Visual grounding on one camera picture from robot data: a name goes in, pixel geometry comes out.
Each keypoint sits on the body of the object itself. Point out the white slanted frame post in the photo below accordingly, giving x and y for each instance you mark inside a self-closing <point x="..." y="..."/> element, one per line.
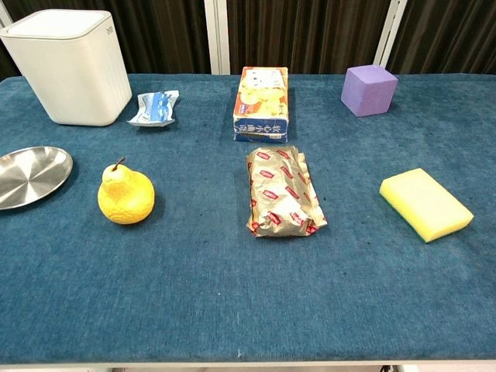
<point x="389" y="33"/>

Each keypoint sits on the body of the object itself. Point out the white vertical frame post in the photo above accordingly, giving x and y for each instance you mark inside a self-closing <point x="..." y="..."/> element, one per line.
<point x="217" y="36"/>

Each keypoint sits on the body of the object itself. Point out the blue table cloth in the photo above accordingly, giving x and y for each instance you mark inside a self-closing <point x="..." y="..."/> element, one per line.
<point x="232" y="290"/>

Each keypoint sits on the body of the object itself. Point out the gold red foil snack pack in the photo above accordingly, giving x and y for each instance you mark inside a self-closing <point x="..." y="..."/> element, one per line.
<point x="283" y="190"/>

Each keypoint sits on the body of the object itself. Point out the yellow green sponge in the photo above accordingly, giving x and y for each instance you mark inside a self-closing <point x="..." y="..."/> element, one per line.
<point x="424" y="203"/>

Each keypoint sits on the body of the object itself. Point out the purple foam cube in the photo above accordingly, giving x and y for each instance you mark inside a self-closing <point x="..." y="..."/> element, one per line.
<point x="368" y="91"/>

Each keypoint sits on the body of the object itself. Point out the white plastic trash bin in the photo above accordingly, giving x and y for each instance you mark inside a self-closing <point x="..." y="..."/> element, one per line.
<point x="73" y="73"/>

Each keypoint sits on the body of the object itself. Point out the silver metal plate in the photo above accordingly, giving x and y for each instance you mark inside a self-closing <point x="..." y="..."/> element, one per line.
<point x="29" y="174"/>

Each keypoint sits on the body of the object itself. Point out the dark pleated curtain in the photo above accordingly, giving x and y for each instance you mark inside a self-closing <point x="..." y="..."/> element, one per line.
<point x="310" y="35"/>

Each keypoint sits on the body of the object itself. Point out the yellow pear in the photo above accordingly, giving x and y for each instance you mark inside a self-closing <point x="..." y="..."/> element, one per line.
<point x="126" y="193"/>

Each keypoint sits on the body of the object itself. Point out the orange blue snack box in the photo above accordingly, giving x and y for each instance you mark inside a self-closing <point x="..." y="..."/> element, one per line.
<point x="261" y="102"/>

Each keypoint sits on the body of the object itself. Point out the crumpled blue white wrapper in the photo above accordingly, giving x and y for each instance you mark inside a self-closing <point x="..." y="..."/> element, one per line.
<point x="155" y="108"/>

